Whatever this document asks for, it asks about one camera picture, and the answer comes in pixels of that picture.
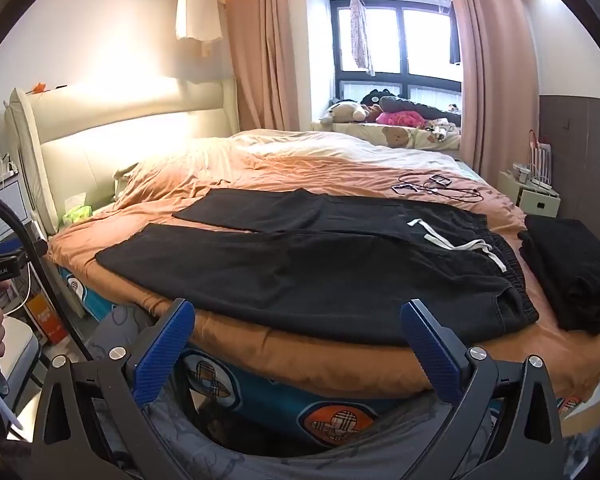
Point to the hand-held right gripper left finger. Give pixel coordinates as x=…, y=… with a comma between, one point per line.
x=165, y=355

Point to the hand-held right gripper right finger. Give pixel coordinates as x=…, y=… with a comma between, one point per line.
x=430, y=355

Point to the black pants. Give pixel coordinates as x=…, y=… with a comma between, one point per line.
x=305, y=270

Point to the person's grey patterned pants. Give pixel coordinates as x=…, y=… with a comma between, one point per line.
x=290, y=465

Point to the grey nightstand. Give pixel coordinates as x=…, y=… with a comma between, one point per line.
x=5, y=200

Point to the orange box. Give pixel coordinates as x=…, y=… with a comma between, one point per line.
x=42, y=315

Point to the green tissue pack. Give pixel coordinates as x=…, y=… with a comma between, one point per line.
x=77, y=216

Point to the cream pillow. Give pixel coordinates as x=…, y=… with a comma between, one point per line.
x=122, y=180

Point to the stack of folded black clothes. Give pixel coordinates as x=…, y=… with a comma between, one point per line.
x=570, y=270

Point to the small orange toy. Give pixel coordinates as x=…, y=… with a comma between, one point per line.
x=37, y=88

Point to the cream nightstand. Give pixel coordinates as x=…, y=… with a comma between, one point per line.
x=535, y=202

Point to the grey shaggy rug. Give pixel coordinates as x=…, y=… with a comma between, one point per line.
x=587, y=460

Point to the bed with orange sheet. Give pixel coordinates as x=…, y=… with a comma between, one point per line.
x=330, y=170

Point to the plush toys and pillows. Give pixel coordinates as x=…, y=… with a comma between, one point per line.
x=395, y=136

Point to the white striped bag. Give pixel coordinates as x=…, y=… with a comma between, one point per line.
x=540, y=160

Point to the pink cloth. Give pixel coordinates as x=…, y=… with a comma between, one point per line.
x=402, y=119

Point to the black plush toy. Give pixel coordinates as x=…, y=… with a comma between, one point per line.
x=415, y=105

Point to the cream plush bear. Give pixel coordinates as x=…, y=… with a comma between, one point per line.
x=342, y=110

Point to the pink curtain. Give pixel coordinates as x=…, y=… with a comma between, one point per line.
x=495, y=60
x=260, y=50

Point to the black framed window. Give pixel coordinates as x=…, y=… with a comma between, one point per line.
x=425, y=40

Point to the dark hanging garment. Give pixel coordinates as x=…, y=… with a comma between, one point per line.
x=455, y=40

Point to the white hanging garment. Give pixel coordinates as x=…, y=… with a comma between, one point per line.
x=200, y=10

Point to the floral hanging garment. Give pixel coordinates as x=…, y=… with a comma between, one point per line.
x=360, y=35

